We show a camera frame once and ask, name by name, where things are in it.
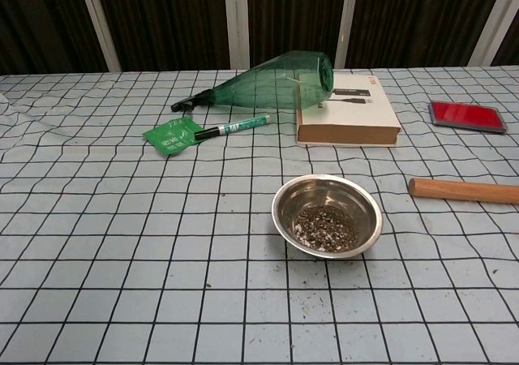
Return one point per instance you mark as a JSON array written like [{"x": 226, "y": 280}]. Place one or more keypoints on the wooden rolling pin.
[{"x": 466, "y": 190}]

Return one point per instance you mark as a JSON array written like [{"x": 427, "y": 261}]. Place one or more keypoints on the stainless steel bowl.
[{"x": 286, "y": 211}]

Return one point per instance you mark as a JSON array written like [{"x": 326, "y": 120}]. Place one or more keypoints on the green marker pen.
[{"x": 235, "y": 127}]

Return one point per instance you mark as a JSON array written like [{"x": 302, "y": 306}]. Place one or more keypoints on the green plastic spray bottle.
[{"x": 259, "y": 87}]

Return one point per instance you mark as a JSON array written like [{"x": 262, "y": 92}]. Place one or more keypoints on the crushed nut pieces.
[{"x": 326, "y": 227}]

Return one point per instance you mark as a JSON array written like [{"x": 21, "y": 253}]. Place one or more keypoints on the green tea packet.
[{"x": 168, "y": 138}]

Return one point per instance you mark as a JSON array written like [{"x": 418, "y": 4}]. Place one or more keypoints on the blue checkered tablecloth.
[{"x": 121, "y": 259}]

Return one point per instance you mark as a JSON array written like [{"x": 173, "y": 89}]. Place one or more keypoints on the red ink pad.
[{"x": 466, "y": 115}]

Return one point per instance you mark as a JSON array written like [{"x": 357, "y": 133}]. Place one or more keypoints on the white partition post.
[
  {"x": 492, "y": 20},
  {"x": 99, "y": 24},
  {"x": 236, "y": 20},
  {"x": 348, "y": 20}
]

